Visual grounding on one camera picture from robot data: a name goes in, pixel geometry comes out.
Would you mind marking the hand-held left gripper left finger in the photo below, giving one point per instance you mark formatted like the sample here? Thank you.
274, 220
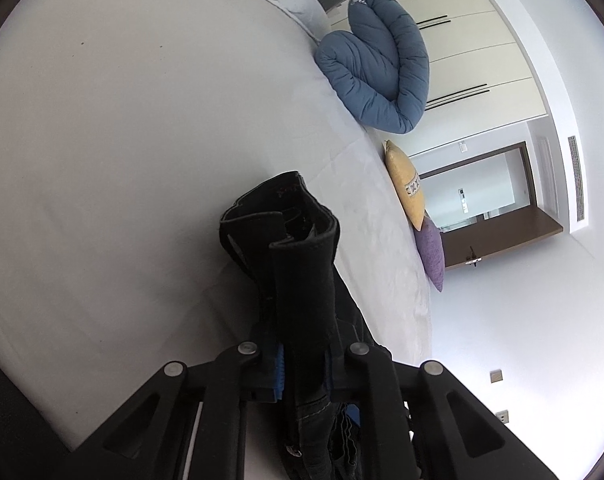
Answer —
279, 375

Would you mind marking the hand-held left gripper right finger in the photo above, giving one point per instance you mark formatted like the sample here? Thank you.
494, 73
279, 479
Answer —
339, 375

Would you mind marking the black pants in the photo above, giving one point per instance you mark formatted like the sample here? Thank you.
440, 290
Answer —
302, 285

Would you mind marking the purple pillow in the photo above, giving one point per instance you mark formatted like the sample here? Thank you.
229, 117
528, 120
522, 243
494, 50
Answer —
430, 255

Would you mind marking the yellow pillow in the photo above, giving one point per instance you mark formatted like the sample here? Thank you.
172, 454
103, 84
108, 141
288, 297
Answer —
404, 185

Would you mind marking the brown door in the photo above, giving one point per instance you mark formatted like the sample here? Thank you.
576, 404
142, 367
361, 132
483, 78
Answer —
506, 240

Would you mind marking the dark cloth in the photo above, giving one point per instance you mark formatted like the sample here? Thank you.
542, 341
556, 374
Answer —
12, 425

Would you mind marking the white sheet bed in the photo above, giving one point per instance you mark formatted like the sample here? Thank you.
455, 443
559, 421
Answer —
132, 135

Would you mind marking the blue folded duvet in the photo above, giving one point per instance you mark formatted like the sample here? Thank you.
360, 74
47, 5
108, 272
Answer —
376, 75

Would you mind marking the white air vent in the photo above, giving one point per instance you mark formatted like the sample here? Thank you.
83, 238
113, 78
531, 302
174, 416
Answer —
576, 180

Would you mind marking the white wardrobe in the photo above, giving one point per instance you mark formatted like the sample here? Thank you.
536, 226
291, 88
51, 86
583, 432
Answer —
481, 60

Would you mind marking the wall socket plate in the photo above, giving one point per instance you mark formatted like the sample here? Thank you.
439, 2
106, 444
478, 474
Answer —
496, 376
503, 416

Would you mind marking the long white wall panel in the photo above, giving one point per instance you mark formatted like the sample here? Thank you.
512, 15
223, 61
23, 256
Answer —
464, 201

